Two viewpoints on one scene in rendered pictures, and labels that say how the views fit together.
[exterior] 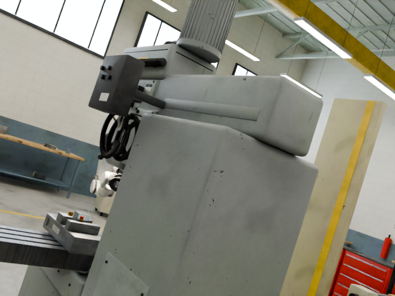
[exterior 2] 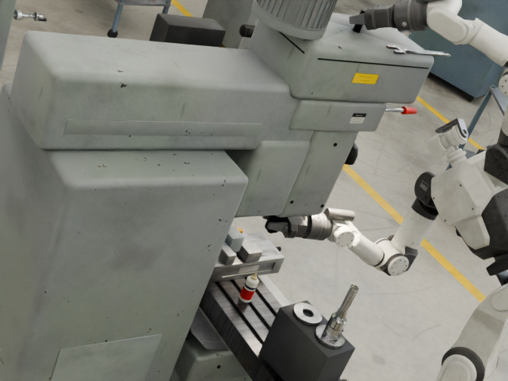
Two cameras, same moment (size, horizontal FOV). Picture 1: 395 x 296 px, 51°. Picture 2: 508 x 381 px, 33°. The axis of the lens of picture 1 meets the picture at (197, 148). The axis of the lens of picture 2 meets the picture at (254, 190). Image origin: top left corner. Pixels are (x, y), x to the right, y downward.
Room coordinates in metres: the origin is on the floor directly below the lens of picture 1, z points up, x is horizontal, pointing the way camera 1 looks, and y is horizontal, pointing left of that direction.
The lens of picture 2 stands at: (1.59, -2.03, 2.56)
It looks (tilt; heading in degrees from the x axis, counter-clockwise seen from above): 28 degrees down; 83
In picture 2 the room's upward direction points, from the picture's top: 22 degrees clockwise
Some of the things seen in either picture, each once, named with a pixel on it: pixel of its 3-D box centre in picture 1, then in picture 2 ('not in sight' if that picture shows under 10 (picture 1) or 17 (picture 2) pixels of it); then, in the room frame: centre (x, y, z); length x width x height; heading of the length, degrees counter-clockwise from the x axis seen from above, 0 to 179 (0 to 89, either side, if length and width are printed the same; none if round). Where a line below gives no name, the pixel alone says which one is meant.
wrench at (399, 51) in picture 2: not in sight; (420, 51); (2.17, 0.28, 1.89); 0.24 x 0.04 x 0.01; 38
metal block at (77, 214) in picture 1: (80, 219); (231, 240); (1.89, 0.40, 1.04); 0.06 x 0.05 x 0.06; 129
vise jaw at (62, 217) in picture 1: (74, 220); (242, 243); (1.93, 0.43, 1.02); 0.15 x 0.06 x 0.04; 129
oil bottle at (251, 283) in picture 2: not in sight; (250, 286); (1.98, 0.26, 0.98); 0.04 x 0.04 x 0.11
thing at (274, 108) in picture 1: (216, 108); (179, 95); (1.57, -0.02, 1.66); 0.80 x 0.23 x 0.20; 37
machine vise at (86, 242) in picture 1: (74, 229); (233, 252); (1.91, 0.42, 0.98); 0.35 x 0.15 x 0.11; 39
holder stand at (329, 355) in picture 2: not in sight; (306, 348); (2.16, -0.03, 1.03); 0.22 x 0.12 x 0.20; 134
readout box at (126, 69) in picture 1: (114, 84); (181, 52); (1.54, 0.37, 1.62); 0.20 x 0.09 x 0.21; 37
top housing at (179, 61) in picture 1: (163, 71); (342, 55); (1.96, 0.27, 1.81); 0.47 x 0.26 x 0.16; 37
